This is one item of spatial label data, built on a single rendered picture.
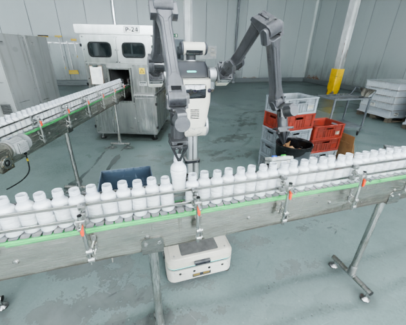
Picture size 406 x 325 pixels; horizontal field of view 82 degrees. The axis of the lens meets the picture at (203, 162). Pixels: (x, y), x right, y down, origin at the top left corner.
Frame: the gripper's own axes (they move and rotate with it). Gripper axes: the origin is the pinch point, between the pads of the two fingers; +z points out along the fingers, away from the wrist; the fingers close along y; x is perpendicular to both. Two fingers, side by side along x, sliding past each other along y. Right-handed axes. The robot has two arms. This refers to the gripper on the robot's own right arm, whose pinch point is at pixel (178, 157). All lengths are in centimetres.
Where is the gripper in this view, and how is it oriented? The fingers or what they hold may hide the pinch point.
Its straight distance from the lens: 98.6
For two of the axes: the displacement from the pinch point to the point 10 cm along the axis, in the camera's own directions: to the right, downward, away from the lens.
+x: 9.6, -1.1, 2.7
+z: -0.2, 9.0, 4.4
